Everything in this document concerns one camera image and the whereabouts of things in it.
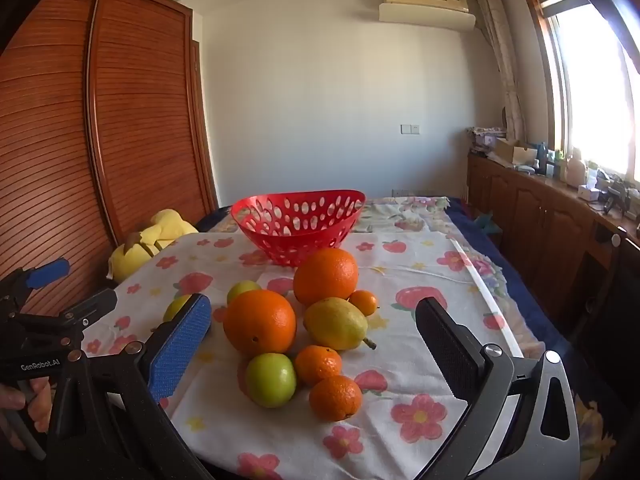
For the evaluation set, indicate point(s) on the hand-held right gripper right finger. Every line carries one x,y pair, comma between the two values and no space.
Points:
450,350

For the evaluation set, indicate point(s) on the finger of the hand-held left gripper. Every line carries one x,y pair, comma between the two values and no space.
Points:
95,305
47,271

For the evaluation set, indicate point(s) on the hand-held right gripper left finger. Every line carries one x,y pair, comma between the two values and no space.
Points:
180,345

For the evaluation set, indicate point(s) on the green apple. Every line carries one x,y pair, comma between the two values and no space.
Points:
175,308
242,290
270,379

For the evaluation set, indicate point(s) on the large orange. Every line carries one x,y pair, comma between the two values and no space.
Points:
326,276
259,322

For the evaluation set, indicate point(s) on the tiny tangerine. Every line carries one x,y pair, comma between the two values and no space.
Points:
364,302

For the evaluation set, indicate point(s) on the yellow pear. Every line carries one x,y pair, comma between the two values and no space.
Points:
334,322

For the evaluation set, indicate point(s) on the small tangerine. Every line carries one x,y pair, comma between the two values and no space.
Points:
335,398
317,364

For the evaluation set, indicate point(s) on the red perforated plastic basket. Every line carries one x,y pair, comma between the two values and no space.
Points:
280,250

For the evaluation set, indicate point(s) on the person's left hand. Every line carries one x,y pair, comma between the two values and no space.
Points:
12,402

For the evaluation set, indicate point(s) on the yellow plush toy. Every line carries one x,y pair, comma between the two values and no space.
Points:
130,260

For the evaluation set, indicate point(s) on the strawberry printed cloth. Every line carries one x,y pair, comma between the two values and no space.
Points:
425,270

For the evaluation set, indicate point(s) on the teal plush toy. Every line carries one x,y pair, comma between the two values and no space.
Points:
487,222

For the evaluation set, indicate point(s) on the floral bedsheet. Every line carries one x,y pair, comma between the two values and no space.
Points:
400,217

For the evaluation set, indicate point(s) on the long wooden cabinet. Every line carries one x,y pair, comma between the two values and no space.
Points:
525,210

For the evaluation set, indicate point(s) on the wooden slatted wardrobe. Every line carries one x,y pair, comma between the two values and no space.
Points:
140,110

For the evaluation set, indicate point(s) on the cardboard box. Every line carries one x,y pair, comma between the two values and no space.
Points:
510,152

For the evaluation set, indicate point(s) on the small white box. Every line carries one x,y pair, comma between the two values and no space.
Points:
587,191

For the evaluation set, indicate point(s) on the patterned storage box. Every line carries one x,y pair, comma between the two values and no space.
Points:
485,140

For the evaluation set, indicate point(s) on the white plastic jug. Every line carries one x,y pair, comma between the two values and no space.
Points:
575,170

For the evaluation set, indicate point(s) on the black tripod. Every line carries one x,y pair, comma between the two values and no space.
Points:
615,197

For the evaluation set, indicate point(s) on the patterned curtain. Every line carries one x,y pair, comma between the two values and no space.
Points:
502,60

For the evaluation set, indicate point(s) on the window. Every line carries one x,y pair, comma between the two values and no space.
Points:
590,85

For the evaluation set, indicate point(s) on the white air conditioner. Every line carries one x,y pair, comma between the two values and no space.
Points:
425,7

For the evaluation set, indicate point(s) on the white wall socket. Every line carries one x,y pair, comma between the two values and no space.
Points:
411,129

